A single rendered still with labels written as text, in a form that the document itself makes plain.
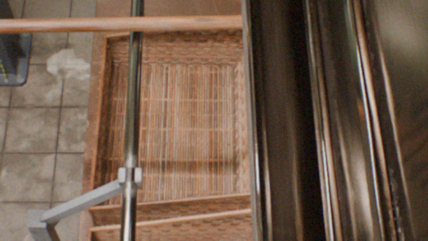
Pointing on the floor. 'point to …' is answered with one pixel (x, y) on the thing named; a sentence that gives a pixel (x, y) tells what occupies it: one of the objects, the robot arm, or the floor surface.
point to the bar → (125, 175)
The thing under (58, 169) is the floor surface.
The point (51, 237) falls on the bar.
